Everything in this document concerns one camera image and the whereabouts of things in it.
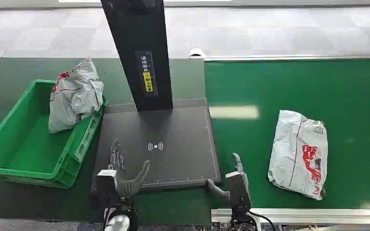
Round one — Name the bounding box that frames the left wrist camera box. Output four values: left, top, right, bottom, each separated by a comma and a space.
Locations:
95, 169, 119, 200

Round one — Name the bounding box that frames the flat grey parcel bag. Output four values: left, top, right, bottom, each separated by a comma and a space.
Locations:
267, 110, 329, 201

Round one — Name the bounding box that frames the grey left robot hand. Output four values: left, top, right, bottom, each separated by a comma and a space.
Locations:
108, 138, 151, 198

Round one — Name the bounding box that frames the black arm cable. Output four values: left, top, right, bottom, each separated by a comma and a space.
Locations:
248, 210, 276, 231

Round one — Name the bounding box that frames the crumpled grey parcel bag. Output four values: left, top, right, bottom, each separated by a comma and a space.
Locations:
47, 57, 105, 135

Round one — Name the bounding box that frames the green conveyor belt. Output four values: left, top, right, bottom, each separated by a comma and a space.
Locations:
203, 59, 370, 211

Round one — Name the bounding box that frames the white round rail cap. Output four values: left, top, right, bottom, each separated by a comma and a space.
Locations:
189, 48, 207, 60

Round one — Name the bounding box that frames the green plastic crate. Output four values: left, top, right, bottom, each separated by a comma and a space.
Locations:
0, 79, 108, 189

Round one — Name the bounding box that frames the black scanner base plate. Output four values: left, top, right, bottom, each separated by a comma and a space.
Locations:
91, 98, 222, 193

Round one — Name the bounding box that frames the silver conveyor side rail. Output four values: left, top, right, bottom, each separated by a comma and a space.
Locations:
211, 208, 370, 226
203, 54, 370, 62

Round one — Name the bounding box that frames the yellow and black column label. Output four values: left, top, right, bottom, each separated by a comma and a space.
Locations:
135, 50, 159, 97

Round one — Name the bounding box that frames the black scanner column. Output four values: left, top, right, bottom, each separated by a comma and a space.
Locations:
100, 0, 174, 112

